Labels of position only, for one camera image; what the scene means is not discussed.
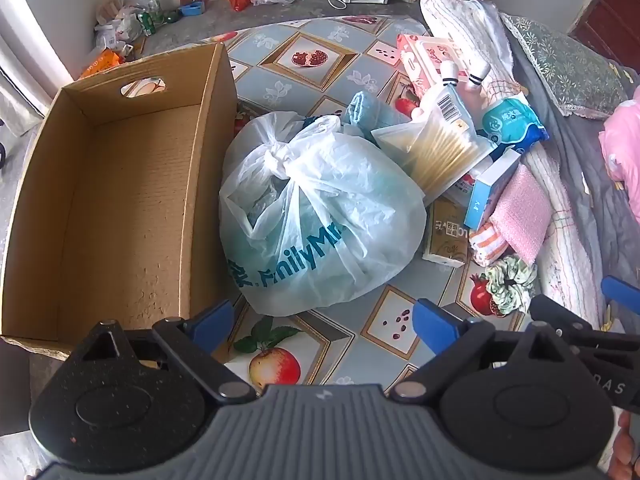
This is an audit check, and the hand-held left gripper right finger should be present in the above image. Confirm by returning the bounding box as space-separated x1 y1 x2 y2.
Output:
390 299 568 402

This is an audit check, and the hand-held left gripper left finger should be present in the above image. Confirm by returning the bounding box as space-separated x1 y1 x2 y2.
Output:
82 300 256 403

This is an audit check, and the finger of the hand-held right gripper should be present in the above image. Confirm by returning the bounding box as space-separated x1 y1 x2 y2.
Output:
601 276 640 306
529 294 640 348

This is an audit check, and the green scrunchie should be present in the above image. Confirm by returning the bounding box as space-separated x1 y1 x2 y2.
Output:
484 255 538 316

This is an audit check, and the gold drink carton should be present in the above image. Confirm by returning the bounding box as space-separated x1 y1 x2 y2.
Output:
422 200 473 268

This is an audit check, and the orange striped cloth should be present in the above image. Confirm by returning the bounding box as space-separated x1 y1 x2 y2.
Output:
470 222 516 267

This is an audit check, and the pink knitted cloth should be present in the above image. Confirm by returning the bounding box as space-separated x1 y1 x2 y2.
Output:
489 164 551 266

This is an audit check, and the blue white paper box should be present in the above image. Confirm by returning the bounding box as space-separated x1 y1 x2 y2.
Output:
464 149 522 231

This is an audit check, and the brown cardboard box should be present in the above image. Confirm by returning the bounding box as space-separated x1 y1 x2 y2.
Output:
0 42 238 361

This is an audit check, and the cotton swab bag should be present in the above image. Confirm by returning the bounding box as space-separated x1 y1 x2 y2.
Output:
371 84 498 202

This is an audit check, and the blue wet wipes pack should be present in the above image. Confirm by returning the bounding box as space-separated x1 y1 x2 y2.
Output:
481 92 550 153

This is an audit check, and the light blue towel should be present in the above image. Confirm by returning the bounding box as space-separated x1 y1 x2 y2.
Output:
341 91 413 143

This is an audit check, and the person's right hand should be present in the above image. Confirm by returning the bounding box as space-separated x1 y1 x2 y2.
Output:
615 410 640 466

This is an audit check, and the white tied plastic bag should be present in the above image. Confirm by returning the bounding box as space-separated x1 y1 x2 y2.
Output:
218 111 428 317

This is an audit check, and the dark brown furniture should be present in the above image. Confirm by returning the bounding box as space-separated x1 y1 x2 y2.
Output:
0 337 61 436

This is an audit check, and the green floral pillow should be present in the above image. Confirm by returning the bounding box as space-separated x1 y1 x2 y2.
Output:
502 12 633 120

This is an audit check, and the pink wet wipes pack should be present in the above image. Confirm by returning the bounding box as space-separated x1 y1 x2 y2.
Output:
397 34 481 106

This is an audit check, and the brown wooden cabinet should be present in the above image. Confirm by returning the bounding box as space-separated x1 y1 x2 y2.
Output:
570 0 640 73

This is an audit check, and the orange snack bag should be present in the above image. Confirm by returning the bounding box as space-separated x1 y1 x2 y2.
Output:
80 49 125 78

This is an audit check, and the pile of white bags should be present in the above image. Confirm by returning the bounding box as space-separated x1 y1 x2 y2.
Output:
95 4 146 51

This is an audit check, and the white curtain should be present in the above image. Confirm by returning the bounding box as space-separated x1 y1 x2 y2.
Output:
0 0 98 126

